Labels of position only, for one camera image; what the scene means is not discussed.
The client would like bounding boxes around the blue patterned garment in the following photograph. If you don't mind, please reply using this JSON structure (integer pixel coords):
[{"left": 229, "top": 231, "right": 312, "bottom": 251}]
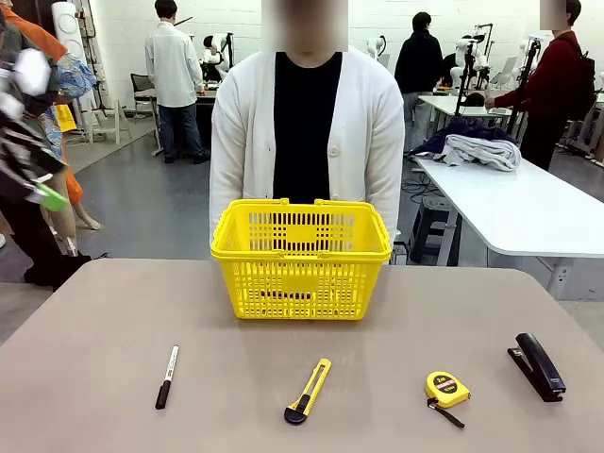
[{"left": 44, "top": 51, "right": 98, "bottom": 161}]

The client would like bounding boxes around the person in red sweater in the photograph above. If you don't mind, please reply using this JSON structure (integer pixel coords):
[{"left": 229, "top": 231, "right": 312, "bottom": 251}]
[{"left": 484, "top": 0, "right": 597, "bottom": 172}]

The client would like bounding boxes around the tall white appliance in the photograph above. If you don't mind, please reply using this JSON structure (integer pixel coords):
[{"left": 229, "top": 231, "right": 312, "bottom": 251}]
[{"left": 50, "top": 0, "right": 95, "bottom": 133}]

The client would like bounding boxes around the beige mannequin leg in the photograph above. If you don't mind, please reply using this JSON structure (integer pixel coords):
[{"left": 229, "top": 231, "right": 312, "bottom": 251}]
[{"left": 42, "top": 169, "right": 103, "bottom": 259}]

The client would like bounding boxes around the black stool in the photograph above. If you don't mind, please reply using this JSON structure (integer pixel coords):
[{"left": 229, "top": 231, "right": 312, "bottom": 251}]
[{"left": 409, "top": 196, "right": 462, "bottom": 266}]

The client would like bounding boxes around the yellow tape measure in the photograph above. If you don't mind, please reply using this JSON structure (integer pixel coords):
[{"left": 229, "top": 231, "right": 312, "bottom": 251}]
[{"left": 424, "top": 370, "right": 472, "bottom": 429}]

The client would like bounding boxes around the yellow utility knife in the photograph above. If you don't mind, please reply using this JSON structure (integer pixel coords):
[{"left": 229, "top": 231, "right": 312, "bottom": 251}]
[{"left": 283, "top": 357, "right": 333, "bottom": 426}]

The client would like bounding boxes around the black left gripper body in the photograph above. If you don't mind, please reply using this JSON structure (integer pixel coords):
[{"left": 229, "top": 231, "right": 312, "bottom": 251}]
[{"left": 0, "top": 120, "right": 66, "bottom": 191}]

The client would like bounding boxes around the person in white cardigan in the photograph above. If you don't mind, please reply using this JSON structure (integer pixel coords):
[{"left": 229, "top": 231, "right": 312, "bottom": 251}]
[{"left": 210, "top": 0, "right": 406, "bottom": 246}]

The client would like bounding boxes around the white wooden stool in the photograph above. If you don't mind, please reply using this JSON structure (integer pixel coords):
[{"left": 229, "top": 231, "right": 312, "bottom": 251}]
[{"left": 82, "top": 96, "right": 133, "bottom": 145}]

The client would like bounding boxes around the person's left forearm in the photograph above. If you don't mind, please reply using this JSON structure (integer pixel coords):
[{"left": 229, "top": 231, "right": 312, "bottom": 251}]
[{"left": 365, "top": 141, "right": 406, "bottom": 242}]

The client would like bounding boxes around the yellow plastic shopping basket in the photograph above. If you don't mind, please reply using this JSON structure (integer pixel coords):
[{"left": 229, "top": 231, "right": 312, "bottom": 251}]
[{"left": 210, "top": 197, "right": 394, "bottom": 321}]

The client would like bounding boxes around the white background table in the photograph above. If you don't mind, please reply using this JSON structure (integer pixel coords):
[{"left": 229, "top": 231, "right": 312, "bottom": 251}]
[{"left": 417, "top": 93, "right": 513, "bottom": 143}]

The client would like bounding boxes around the white marker black cap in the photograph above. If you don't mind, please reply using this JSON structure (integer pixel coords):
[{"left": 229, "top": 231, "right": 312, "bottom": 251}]
[{"left": 154, "top": 344, "right": 180, "bottom": 411}]

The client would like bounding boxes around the yellow bag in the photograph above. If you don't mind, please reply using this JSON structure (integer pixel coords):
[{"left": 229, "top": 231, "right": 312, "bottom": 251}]
[{"left": 54, "top": 103, "right": 77, "bottom": 132}]

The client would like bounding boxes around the person's right forearm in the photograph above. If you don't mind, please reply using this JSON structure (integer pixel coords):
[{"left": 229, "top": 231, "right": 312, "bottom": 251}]
[{"left": 210, "top": 136, "right": 247, "bottom": 246}]

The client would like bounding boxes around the black stapler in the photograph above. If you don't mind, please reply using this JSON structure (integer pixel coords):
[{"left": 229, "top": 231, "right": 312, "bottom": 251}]
[{"left": 507, "top": 331, "right": 567, "bottom": 404}]

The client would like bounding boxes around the person in black jacket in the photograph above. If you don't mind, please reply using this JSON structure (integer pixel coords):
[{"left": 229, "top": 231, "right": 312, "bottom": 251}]
[{"left": 394, "top": 11, "right": 445, "bottom": 153}]

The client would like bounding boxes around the black draped fabric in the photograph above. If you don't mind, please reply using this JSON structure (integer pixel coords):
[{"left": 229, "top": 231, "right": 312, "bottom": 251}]
[{"left": 0, "top": 188, "right": 93, "bottom": 292}]

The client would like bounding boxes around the person in white coat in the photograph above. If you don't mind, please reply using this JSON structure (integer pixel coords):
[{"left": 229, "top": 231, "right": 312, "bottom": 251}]
[{"left": 143, "top": 0, "right": 211, "bottom": 165}]

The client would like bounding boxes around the black office chair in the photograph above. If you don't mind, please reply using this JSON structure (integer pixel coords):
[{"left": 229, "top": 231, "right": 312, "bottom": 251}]
[{"left": 129, "top": 72, "right": 159, "bottom": 119}]

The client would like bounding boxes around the large white table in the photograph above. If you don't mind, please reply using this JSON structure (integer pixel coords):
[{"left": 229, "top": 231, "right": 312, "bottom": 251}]
[{"left": 412, "top": 155, "right": 604, "bottom": 302}]

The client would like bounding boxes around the pile of grey clothes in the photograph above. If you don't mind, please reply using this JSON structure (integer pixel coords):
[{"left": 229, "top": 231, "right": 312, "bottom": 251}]
[{"left": 408, "top": 116, "right": 518, "bottom": 157}]

